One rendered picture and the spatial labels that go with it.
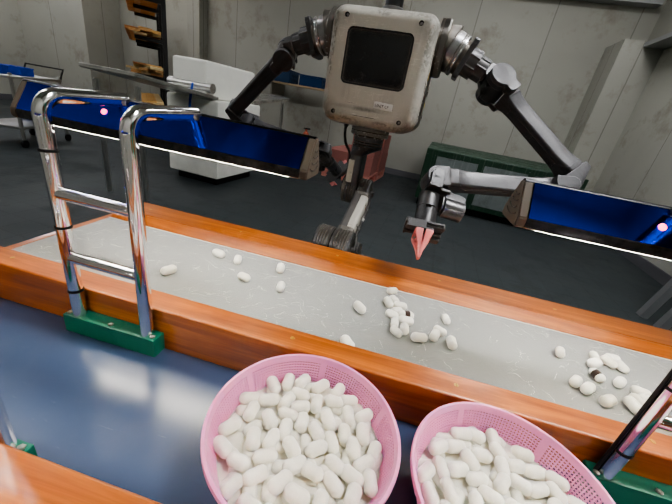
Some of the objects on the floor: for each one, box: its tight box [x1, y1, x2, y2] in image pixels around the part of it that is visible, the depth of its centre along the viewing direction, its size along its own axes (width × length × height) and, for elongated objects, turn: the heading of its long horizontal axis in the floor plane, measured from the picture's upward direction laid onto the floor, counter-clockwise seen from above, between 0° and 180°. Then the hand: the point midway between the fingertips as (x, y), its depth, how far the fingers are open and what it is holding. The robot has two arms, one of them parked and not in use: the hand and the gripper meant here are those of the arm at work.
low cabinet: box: [415, 142, 589, 236], centre depth 541 cm, size 211×192×83 cm
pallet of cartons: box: [321, 133, 391, 182], centre depth 601 cm, size 96×140×80 cm
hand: (418, 256), depth 83 cm, fingers closed
